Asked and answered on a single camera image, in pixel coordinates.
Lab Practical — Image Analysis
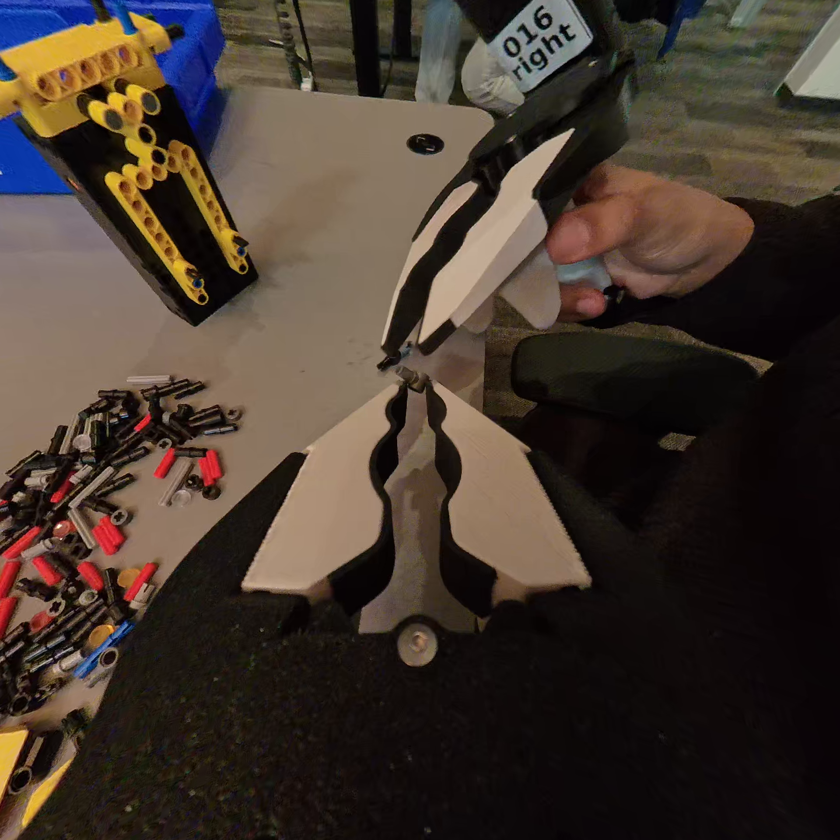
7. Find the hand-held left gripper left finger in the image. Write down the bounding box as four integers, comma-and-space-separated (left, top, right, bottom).
241, 382, 411, 618

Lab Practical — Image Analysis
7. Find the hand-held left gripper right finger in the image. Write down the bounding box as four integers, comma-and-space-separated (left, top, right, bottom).
423, 382, 593, 619

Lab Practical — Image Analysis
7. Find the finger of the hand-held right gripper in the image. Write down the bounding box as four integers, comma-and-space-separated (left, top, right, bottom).
381, 179, 491, 357
419, 126, 576, 353

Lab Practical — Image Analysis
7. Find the pile of plastic building parts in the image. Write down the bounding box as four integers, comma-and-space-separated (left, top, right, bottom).
0, 374, 244, 834

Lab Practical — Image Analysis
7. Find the person's right forearm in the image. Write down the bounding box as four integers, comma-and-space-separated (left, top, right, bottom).
610, 193, 840, 368

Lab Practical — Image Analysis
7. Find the person's right hand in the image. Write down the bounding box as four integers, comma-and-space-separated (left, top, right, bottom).
546, 164, 756, 324

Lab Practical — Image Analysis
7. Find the clear plastic bag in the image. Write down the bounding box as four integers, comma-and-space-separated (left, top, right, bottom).
415, 0, 463, 102

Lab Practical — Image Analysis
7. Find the black chair armrest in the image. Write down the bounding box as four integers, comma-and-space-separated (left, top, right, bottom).
511, 331, 759, 437

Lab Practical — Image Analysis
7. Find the black desk leg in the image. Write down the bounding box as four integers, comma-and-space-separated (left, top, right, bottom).
350, 0, 413, 99

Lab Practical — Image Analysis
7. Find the person's black knit sweater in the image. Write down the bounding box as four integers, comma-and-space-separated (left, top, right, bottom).
525, 315, 840, 840

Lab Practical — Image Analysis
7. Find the blue storage bin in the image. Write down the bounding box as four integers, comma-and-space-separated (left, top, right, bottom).
0, 0, 227, 196

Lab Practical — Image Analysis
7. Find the black and yellow brick model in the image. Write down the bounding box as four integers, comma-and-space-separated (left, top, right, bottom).
0, 0, 260, 328

